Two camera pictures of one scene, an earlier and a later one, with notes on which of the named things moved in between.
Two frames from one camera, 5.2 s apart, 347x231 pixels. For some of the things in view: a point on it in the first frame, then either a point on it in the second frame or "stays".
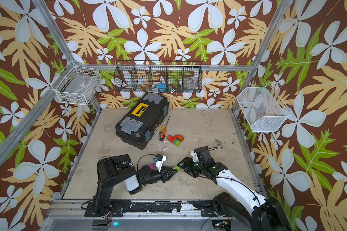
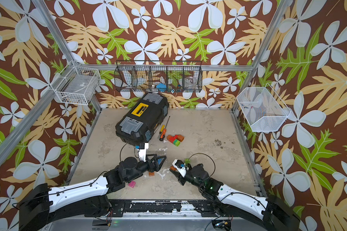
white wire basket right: [264, 110] stays
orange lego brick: [180, 137] stays
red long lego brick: [172, 139] stays
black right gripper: [188, 166] to [179, 177]
